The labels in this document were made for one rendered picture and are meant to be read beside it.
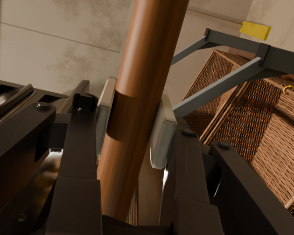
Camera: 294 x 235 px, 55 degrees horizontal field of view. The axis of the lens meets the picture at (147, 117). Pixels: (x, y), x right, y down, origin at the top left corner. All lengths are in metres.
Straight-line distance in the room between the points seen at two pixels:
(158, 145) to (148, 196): 0.90
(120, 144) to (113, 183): 0.03
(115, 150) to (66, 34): 3.32
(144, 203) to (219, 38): 0.63
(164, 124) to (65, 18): 3.34
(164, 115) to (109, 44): 3.26
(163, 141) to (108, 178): 0.06
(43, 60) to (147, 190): 2.76
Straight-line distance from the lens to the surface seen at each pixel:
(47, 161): 0.98
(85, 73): 3.53
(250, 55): 1.61
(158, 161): 0.16
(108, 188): 0.20
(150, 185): 1.11
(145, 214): 0.99
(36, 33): 3.58
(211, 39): 1.05
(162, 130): 0.15
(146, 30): 0.16
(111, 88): 0.18
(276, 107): 1.23
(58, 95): 1.82
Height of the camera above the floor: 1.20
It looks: 7 degrees down
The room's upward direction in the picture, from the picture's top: 77 degrees counter-clockwise
